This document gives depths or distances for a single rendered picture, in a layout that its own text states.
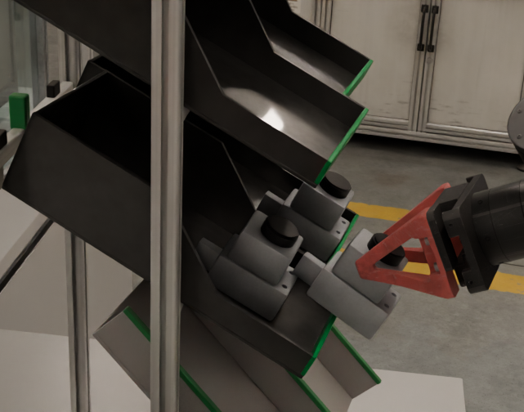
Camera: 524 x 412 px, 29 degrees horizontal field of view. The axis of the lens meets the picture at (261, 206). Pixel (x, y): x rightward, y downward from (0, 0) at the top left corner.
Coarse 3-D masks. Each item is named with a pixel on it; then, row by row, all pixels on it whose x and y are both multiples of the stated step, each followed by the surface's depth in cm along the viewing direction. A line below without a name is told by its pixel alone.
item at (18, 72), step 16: (0, 0) 188; (0, 16) 188; (16, 16) 197; (32, 16) 206; (0, 32) 189; (16, 32) 198; (32, 32) 207; (0, 48) 190; (16, 48) 198; (32, 48) 207; (0, 64) 191; (16, 64) 199; (32, 64) 208; (0, 80) 191; (16, 80) 200; (32, 80) 209; (0, 96) 192; (32, 96) 210; (0, 112) 193; (0, 128) 194
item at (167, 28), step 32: (160, 0) 68; (64, 32) 103; (160, 32) 69; (64, 64) 105; (160, 64) 69; (160, 96) 70; (160, 128) 71; (160, 160) 72; (160, 192) 73; (160, 224) 74; (160, 256) 76; (160, 288) 77; (160, 320) 78; (160, 352) 79; (160, 384) 80
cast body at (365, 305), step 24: (360, 240) 81; (312, 264) 83; (336, 264) 81; (384, 264) 80; (312, 288) 82; (336, 288) 81; (360, 288) 81; (384, 288) 80; (336, 312) 82; (360, 312) 81; (384, 312) 80
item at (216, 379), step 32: (128, 320) 83; (192, 320) 95; (128, 352) 84; (192, 352) 92; (224, 352) 96; (256, 352) 95; (192, 384) 83; (224, 384) 93; (256, 384) 97; (288, 384) 96
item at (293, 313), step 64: (64, 128) 86; (128, 128) 90; (192, 128) 88; (64, 192) 79; (128, 192) 78; (192, 192) 91; (128, 256) 80; (192, 256) 78; (256, 320) 78; (320, 320) 86
